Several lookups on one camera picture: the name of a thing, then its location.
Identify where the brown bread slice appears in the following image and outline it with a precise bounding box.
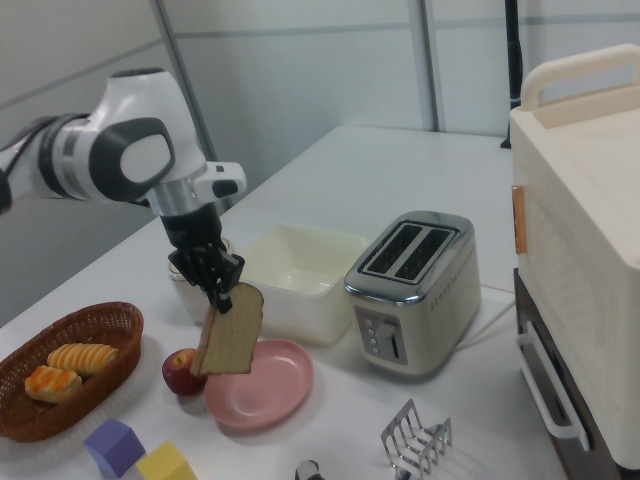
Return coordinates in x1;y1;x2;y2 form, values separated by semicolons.
189;282;265;377

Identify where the yellow cube block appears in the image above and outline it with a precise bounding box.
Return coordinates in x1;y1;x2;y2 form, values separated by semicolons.
135;440;199;480

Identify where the pink plate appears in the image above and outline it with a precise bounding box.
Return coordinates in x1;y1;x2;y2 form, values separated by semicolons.
203;339;315;430

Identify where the white square plastic tub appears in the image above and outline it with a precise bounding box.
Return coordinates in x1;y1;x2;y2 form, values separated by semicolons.
238;223;370;348

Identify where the cream and chrome toaster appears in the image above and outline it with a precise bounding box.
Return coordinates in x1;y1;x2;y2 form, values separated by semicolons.
343;210;482;382

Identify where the black pole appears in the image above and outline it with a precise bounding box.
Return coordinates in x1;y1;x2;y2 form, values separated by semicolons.
501;0;525;149

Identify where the brown wicker basket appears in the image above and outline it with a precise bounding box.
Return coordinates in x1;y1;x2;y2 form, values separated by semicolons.
0;300;145;444

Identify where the metal toast rack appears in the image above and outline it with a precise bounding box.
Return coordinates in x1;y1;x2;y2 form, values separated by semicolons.
380;398;454;476

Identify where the long striped yellow pastry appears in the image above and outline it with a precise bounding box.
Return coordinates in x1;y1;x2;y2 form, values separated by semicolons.
47;342;120;379

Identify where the white toaster cable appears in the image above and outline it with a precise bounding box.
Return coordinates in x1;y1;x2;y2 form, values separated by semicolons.
457;298;517;351

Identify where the purple cube block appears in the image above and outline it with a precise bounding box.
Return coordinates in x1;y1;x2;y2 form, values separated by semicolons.
82;417;146;479

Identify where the cream toy kitchen cabinet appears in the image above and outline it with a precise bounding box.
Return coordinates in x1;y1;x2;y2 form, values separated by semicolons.
508;43;640;471

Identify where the cream lidded canister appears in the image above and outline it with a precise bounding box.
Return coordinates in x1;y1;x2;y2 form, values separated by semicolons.
167;237;240;325

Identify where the red apple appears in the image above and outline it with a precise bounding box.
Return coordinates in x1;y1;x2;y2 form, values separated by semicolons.
161;348;209;397

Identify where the black and white figurine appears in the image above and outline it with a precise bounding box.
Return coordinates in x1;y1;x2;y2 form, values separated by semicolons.
294;458;324;480

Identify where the dark oven door white handle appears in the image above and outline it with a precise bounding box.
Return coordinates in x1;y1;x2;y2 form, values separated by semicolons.
513;267;626;480

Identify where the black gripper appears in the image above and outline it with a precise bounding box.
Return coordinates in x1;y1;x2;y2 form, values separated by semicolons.
159;205;246;315

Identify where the short striped yellow pastry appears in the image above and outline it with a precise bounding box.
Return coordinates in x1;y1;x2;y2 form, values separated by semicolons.
24;365;83;404

